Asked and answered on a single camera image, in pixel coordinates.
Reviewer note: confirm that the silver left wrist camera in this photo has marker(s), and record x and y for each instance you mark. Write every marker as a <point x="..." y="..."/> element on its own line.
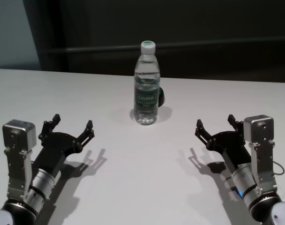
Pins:
<point x="17" y="136"/>

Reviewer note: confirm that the clear water bottle green label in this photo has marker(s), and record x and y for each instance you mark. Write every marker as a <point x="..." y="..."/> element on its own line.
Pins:
<point x="147" y="93"/>

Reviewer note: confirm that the thin grey horizontal rail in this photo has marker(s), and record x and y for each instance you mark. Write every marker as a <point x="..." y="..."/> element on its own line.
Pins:
<point x="203" y="48"/>

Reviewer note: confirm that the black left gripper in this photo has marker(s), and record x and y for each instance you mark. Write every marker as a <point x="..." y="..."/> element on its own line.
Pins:
<point x="54" y="152"/>

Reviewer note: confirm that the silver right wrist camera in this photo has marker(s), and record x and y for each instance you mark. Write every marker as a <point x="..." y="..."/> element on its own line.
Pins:
<point x="259" y="131"/>

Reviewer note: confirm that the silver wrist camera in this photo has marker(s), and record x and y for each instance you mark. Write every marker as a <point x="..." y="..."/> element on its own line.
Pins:
<point x="17" y="136"/>
<point x="259" y="131"/>

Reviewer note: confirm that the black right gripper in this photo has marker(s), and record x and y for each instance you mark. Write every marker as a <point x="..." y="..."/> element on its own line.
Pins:
<point x="232" y="150"/>

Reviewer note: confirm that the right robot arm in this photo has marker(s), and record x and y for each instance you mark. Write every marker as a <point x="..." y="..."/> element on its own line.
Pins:
<point x="246" y="185"/>

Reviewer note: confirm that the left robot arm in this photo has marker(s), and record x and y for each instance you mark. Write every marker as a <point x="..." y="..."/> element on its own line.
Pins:
<point x="41" y="185"/>

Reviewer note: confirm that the dark wide vertical post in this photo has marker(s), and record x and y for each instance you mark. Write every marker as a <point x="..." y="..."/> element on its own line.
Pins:
<point x="53" y="35"/>

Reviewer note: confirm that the green black push button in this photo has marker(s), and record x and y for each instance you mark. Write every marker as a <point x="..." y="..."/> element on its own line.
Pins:
<point x="162" y="98"/>

